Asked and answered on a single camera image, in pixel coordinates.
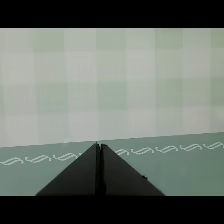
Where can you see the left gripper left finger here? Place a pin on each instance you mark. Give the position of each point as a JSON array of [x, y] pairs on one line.
[[78, 177]]

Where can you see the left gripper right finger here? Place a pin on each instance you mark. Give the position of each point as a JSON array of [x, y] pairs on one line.
[[125, 178]]

